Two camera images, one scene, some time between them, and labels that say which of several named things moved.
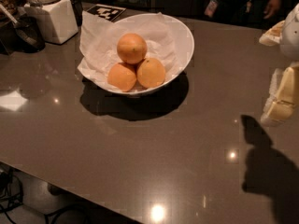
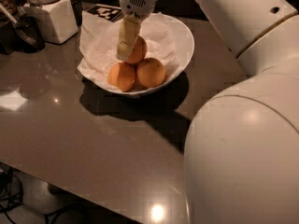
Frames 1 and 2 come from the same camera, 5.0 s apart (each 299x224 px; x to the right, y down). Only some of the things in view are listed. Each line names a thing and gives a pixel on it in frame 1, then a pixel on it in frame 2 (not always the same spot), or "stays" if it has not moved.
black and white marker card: (106, 12) stays
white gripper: (290, 37) to (137, 3)
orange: (150, 72) stays
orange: (132, 48) stays
